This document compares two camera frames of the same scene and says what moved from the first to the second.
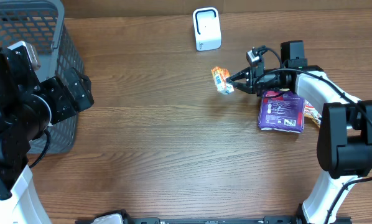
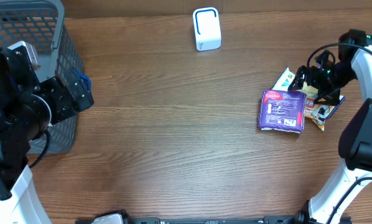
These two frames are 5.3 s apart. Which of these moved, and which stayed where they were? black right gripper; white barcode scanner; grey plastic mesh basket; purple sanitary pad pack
Moved: black right gripper
Stayed: grey plastic mesh basket; purple sanitary pad pack; white barcode scanner
